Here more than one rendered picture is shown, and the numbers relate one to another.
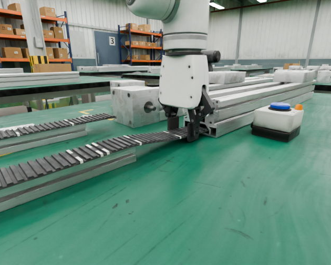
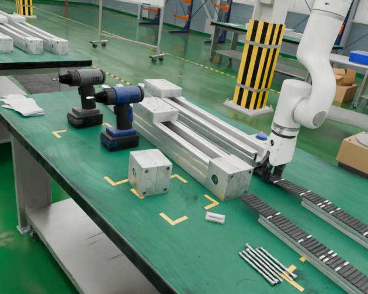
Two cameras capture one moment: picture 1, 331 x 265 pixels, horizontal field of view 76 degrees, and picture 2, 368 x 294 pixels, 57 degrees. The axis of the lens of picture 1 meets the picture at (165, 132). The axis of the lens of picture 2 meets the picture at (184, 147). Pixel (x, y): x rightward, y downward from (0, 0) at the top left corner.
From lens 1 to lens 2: 1.24 m
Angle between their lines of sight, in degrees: 78
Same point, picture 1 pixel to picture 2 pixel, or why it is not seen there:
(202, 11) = not seen: hidden behind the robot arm
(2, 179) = (364, 228)
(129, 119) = (244, 190)
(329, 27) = not seen: outside the picture
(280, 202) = (329, 178)
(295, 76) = (176, 91)
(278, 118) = not seen: hidden behind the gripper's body
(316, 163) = (295, 159)
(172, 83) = (284, 152)
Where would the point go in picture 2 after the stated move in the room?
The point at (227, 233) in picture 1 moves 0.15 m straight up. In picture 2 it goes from (350, 192) to (367, 153)
